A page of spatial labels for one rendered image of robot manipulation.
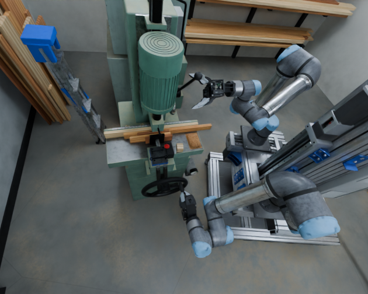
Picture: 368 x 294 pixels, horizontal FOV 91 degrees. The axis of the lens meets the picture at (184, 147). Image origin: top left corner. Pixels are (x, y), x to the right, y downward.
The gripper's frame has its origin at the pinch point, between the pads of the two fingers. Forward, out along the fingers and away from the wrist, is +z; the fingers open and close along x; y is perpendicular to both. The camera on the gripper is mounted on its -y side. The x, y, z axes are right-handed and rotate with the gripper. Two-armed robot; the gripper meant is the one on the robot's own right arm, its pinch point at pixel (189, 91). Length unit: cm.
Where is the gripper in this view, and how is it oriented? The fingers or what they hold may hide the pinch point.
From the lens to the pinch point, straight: 85.8
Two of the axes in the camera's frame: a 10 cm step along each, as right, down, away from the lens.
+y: 2.9, 1.2, -9.5
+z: -9.5, 1.3, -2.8
